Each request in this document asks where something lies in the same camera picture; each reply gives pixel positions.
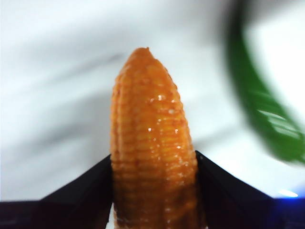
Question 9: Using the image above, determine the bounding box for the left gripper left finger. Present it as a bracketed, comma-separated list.
[0, 154, 114, 229]

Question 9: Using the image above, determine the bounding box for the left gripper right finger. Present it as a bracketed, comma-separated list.
[195, 150, 305, 229]

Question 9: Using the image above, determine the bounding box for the orange plastic corn cob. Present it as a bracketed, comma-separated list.
[110, 47, 207, 229]

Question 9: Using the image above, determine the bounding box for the green plastic cucumber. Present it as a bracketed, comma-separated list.
[226, 0, 305, 164]

